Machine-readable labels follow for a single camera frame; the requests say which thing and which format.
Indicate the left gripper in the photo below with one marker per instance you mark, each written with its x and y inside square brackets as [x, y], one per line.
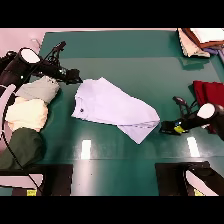
[73, 76]

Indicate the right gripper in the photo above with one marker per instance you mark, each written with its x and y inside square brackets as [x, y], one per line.
[170, 127]

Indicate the white shirt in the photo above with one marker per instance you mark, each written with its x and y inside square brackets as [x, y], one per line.
[110, 106]

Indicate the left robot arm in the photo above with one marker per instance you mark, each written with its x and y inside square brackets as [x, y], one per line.
[15, 70]

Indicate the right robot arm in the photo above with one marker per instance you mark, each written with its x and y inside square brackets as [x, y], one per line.
[213, 116]

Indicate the grey garment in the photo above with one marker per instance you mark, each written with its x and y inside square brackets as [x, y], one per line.
[40, 89]

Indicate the red garment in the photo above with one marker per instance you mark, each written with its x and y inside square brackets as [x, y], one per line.
[208, 91]

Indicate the cream garment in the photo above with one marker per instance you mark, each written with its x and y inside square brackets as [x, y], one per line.
[28, 115]

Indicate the beige garment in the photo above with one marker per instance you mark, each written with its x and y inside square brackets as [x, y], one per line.
[190, 46]

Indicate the dark green garment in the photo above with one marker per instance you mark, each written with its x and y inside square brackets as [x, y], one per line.
[25, 146]

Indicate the brown garment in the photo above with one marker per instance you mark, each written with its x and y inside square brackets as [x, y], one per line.
[203, 44]

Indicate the white garment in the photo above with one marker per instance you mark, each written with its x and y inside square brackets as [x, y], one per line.
[210, 34]

